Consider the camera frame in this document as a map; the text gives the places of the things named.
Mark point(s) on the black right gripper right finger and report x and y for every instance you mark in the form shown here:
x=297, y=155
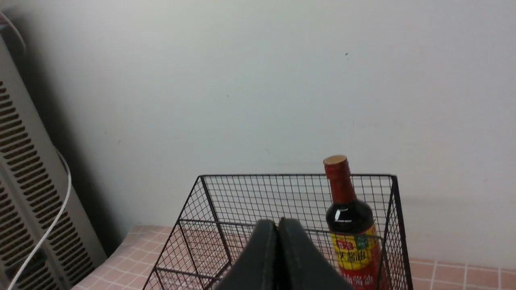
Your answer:
x=300, y=265

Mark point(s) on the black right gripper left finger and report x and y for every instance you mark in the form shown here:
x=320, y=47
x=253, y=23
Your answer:
x=255, y=267

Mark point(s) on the soy sauce bottle red cap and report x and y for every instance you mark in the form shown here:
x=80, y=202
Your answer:
x=353, y=232

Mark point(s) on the white slatted air conditioner unit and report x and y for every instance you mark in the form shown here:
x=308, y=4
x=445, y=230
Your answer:
x=38, y=208

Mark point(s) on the black wire mesh shelf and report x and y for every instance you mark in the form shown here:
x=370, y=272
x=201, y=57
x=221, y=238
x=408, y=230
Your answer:
x=219, y=215

